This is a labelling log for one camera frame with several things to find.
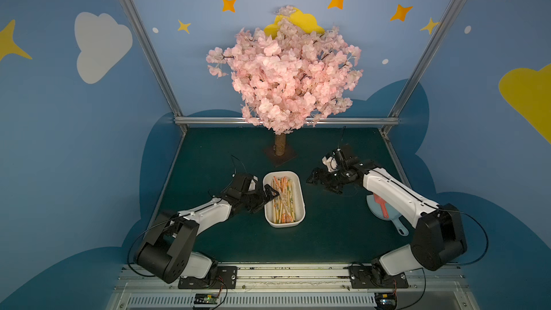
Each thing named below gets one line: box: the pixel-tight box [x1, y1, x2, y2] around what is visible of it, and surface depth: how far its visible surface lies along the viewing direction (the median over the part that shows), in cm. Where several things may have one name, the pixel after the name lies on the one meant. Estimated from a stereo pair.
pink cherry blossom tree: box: [205, 5, 363, 157], surface depth 69 cm
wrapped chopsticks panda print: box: [271, 176, 285, 224], surface depth 92 cm
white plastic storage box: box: [262, 170, 306, 229], surface depth 93 cm
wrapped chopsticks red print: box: [279, 175, 294, 221], surface depth 94 cm
